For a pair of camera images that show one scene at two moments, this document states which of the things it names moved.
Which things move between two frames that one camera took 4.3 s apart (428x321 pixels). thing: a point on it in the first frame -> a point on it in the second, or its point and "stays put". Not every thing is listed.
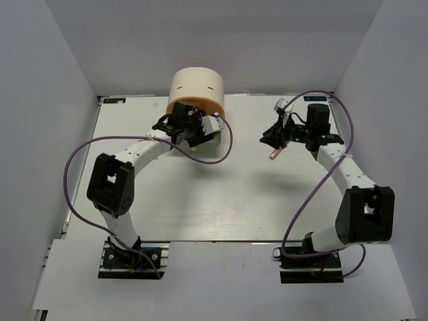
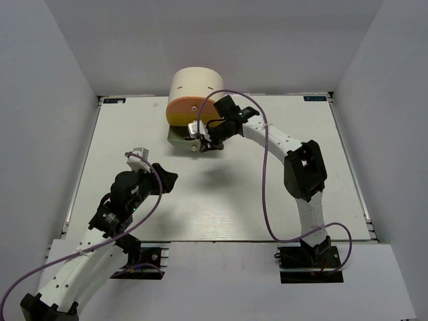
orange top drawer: [209, 106] stays put
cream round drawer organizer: [202, 87] stays put
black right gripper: [276, 133] -> [206, 145]
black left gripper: [200, 138] -> [168, 178]
